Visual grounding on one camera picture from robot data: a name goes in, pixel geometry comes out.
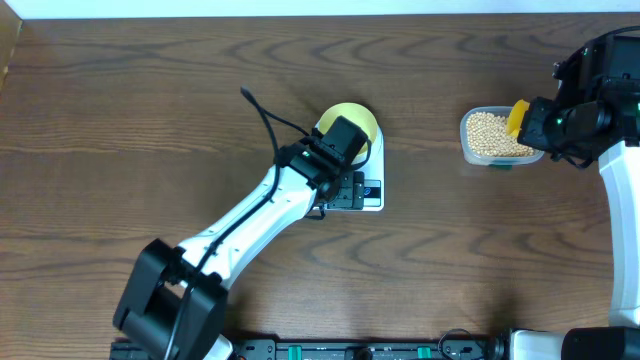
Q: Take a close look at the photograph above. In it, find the yellow measuring scoop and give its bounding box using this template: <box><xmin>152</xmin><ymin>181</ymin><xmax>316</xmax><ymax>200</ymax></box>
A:
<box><xmin>506</xmin><ymin>99</ymin><xmax>530</xmax><ymax>138</ymax></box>

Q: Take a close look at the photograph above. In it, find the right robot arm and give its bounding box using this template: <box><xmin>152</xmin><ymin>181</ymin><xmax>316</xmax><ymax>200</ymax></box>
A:
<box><xmin>487</xmin><ymin>26</ymin><xmax>639</xmax><ymax>359</ymax></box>

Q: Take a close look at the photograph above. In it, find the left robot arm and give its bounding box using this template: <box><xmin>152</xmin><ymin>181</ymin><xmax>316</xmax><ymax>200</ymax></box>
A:
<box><xmin>113</xmin><ymin>115</ymin><xmax>379</xmax><ymax>359</ymax></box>

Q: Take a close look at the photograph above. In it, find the white digital kitchen scale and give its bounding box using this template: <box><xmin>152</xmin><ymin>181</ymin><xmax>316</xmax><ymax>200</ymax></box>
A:
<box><xmin>313</xmin><ymin>119</ymin><xmax>386</xmax><ymax>213</ymax></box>

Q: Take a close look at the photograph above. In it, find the yellow bowl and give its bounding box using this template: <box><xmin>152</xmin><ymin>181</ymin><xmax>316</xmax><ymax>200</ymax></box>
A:
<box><xmin>316</xmin><ymin>102</ymin><xmax>383</xmax><ymax>164</ymax></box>

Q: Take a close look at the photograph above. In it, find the clear plastic container of soybeans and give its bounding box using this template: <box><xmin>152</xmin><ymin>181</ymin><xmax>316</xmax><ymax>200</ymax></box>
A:
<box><xmin>460</xmin><ymin>106</ymin><xmax>544</xmax><ymax>166</ymax></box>

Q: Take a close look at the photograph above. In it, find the left black cable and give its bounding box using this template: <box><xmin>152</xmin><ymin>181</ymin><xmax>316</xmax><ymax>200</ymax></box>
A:
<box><xmin>162</xmin><ymin>86</ymin><xmax>311</xmax><ymax>360</ymax></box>

